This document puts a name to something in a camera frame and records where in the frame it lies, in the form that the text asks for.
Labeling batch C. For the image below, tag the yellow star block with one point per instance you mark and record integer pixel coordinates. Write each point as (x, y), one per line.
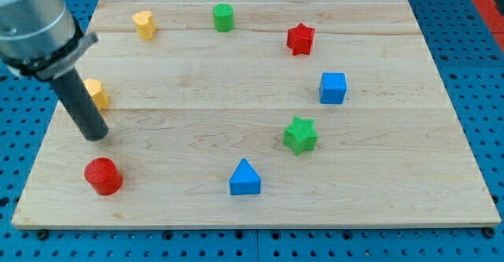
(98, 93)

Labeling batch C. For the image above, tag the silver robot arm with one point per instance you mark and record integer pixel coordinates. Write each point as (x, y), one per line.
(41, 38)

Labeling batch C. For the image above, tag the wooden board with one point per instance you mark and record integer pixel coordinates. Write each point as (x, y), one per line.
(187, 106)

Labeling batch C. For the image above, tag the green star block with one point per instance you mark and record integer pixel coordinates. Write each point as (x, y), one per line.
(300, 135)

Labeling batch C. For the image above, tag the red star block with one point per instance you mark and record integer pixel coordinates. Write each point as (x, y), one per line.
(300, 39)

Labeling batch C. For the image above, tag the blue triangle block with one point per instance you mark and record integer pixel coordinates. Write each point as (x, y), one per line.
(244, 180)

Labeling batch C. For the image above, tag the blue cube block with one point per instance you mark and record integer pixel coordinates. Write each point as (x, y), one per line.
(332, 88)

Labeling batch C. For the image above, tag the green cylinder block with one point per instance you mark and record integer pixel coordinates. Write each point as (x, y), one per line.
(223, 17)

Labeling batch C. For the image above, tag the yellow heart block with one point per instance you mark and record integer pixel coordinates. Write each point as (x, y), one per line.
(144, 24)

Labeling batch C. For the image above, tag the red cylinder block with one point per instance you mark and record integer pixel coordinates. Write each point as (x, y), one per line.
(103, 176)

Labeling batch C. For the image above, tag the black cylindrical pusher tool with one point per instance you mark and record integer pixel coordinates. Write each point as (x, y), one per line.
(75, 98)

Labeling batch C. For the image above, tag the red tape strip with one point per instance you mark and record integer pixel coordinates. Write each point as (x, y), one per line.
(492, 13)

